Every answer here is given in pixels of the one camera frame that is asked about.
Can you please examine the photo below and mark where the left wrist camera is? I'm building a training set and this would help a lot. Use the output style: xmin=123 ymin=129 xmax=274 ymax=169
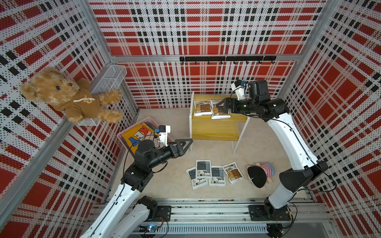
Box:
xmin=154 ymin=125 xmax=171 ymax=146

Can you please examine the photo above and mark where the small doll black hat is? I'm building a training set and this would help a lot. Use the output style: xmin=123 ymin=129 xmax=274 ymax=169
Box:
xmin=246 ymin=162 xmax=275 ymax=191

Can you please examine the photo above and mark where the black hook rail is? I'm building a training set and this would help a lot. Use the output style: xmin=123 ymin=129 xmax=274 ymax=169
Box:
xmin=179 ymin=56 xmax=277 ymax=63

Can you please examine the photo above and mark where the brown coffee bag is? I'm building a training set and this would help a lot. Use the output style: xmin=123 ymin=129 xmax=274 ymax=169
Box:
xmin=210 ymin=100 xmax=231 ymax=120
xmin=193 ymin=101 xmax=213 ymax=117
xmin=222 ymin=162 xmax=244 ymax=184

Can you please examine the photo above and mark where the blue coffee bag right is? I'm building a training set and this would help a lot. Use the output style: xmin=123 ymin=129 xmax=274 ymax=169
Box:
xmin=209 ymin=166 xmax=226 ymax=186

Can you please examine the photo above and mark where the yellow two-tier shelf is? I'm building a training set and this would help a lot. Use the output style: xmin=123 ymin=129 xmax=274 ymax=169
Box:
xmin=189 ymin=92 xmax=250 ymax=153

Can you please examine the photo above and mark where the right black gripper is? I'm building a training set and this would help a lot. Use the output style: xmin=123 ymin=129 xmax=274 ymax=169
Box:
xmin=217 ymin=97 xmax=260 ymax=115

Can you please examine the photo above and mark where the blue coffee bag middle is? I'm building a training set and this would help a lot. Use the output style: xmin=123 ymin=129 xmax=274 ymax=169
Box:
xmin=196 ymin=160 xmax=212 ymax=179

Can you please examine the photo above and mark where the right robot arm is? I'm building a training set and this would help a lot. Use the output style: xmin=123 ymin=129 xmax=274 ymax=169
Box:
xmin=216 ymin=80 xmax=328 ymax=220

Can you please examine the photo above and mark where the clear wire wall basket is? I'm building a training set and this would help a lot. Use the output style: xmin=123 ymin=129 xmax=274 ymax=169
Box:
xmin=72 ymin=65 xmax=127 ymax=126

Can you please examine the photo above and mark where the green circuit board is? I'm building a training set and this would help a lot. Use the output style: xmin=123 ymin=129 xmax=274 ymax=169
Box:
xmin=139 ymin=224 xmax=158 ymax=234

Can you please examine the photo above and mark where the blue coffee bag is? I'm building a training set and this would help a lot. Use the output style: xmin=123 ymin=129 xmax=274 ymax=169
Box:
xmin=186 ymin=167 xmax=208 ymax=190
xmin=196 ymin=160 xmax=212 ymax=179
xmin=209 ymin=166 xmax=226 ymax=186

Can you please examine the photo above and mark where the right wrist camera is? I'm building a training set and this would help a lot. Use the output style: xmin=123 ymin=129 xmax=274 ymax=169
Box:
xmin=231 ymin=80 xmax=247 ymax=101

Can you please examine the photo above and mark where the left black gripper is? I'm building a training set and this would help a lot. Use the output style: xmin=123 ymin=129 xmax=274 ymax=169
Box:
xmin=147 ymin=139 xmax=192 ymax=170

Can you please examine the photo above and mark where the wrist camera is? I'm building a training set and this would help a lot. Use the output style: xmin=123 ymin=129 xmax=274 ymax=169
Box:
xmin=231 ymin=80 xmax=247 ymax=101
xmin=154 ymin=125 xmax=171 ymax=146

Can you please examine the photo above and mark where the pink plastic basket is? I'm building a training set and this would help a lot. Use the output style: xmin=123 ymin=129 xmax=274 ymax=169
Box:
xmin=117 ymin=117 xmax=172 ymax=157

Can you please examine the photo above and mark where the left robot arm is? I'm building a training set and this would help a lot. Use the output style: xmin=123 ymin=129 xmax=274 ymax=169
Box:
xmin=82 ymin=139 xmax=193 ymax=238

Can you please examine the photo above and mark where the brown teddy bear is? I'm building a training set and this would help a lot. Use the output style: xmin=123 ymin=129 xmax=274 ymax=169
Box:
xmin=20 ymin=67 xmax=123 ymax=124

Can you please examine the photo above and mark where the yellow printed cloth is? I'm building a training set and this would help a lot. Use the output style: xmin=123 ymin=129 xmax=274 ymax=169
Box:
xmin=120 ymin=122 xmax=155 ymax=156

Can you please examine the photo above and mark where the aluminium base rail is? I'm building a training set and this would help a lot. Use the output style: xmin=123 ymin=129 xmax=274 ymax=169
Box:
xmin=86 ymin=198 xmax=334 ymax=236

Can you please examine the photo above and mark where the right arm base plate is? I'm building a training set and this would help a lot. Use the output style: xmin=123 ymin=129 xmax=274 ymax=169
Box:
xmin=248 ymin=205 xmax=291 ymax=221

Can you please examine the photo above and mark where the blue coffee bag left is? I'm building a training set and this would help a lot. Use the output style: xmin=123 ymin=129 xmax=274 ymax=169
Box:
xmin=186 ymin=167 xmax=208 ymax=190

